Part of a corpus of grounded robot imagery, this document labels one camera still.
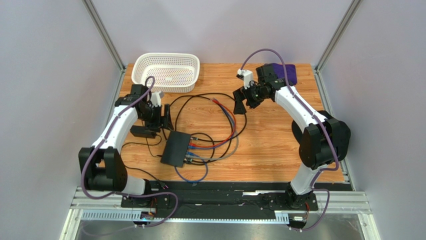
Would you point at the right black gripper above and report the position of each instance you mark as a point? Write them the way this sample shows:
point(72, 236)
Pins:
point(246, 95)

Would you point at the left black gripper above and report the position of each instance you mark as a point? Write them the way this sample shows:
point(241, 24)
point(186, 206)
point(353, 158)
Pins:
point(157, 124)

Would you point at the black network switch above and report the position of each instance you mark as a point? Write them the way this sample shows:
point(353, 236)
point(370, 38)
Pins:
point(176, 149)

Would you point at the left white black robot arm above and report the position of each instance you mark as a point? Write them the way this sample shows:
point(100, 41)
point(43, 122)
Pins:
point(101, 164)

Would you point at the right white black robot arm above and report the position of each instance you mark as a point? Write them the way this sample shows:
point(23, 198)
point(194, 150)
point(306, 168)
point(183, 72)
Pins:
point(323, 140)

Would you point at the black power adapter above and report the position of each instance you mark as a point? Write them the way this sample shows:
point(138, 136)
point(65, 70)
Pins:
point(142, 132)

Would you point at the white plastic basket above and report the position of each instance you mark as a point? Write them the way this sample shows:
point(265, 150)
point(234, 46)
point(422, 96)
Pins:
point(167, 72)

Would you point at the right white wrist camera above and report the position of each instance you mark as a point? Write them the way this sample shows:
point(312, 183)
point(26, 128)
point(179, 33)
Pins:
point(246, 76)

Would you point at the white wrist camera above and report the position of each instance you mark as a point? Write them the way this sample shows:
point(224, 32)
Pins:
point(156, 98)
point(246, 76)

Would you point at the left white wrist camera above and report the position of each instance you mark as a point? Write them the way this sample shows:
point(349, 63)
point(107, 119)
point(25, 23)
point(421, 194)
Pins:
point(156, 98)

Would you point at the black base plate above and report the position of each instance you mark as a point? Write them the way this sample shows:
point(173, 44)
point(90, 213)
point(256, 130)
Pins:
point(219, 200)

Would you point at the aluminium frame rail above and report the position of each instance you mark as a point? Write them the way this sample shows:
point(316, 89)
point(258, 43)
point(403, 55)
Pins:
point(343, 214)

